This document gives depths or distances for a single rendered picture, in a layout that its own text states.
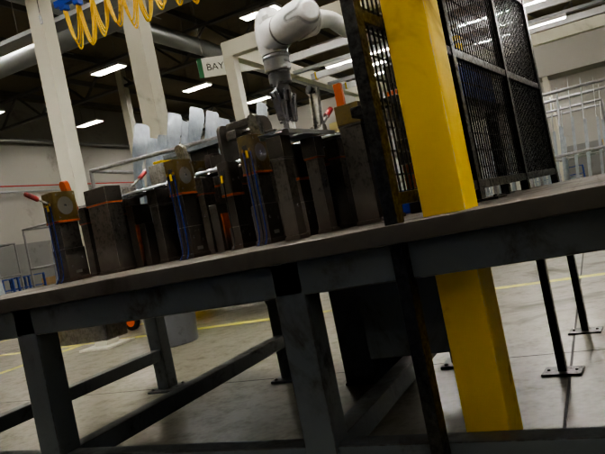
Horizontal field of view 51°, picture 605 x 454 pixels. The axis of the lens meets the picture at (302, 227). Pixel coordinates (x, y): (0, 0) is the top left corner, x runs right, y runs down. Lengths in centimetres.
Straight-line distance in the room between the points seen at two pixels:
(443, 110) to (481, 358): 54
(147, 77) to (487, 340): 926
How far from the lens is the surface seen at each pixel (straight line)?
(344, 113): 189
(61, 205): 268
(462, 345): 144
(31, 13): 660
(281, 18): 205
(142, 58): 1043
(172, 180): 222
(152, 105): 1024
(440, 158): 139
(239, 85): 915
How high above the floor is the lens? 73
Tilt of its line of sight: level
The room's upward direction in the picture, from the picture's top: 11 degrees counter-clockwise
